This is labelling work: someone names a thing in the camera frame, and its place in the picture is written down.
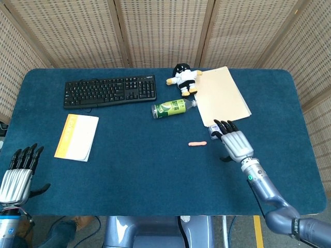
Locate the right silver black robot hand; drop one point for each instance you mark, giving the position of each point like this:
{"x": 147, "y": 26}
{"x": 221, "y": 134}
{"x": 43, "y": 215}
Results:
{"x": 236, "y": 144}

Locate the yellow and white notebook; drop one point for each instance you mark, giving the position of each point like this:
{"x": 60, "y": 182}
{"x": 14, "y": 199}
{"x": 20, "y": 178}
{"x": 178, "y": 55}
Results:
{"x": 77, "y": 137}

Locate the green label plastic bottle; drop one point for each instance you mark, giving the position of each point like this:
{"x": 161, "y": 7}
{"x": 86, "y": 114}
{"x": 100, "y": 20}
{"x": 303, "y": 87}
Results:
{"x": 170, "y": 108}

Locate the grey-blue robot torso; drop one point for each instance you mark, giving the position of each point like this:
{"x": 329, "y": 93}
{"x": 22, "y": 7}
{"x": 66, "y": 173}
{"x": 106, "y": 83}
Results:
{"x": 155, "y": 232}

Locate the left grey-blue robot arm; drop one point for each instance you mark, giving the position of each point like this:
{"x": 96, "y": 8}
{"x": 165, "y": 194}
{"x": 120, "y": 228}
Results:
{"x": 9, "y": 227}

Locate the small pink object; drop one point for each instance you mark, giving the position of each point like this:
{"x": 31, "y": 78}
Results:
{"x": 197, "y": 144}

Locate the blue jeans leg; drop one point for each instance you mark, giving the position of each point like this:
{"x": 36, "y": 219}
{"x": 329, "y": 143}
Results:
{"x": 58, "y": 236}

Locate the black computer keyboard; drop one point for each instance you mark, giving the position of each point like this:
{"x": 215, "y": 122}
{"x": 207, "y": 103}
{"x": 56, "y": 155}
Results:
{"x": 108, "y": 91}

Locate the black white plush penguin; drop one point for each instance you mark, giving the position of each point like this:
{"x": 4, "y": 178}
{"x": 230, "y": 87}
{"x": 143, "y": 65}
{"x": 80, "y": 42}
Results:
{"x": 184, "y": 78}

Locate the woven wicker folding screen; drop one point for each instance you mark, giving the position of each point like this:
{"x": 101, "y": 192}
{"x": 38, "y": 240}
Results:
{"x": 165, "y": 31}

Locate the blue felt table cover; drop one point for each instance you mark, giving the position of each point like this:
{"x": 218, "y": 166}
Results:
{"x": 144, "y": 175}

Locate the brown boot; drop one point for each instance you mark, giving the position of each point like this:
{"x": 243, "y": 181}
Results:
{"x": 82, "y": 222}

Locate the clear plastic card box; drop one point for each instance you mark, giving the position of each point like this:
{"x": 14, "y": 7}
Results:
{"x": 214, "y": 129}

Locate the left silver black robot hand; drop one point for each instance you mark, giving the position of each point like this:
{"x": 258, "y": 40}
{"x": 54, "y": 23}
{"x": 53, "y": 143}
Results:
{"x": 15, "y": 183}

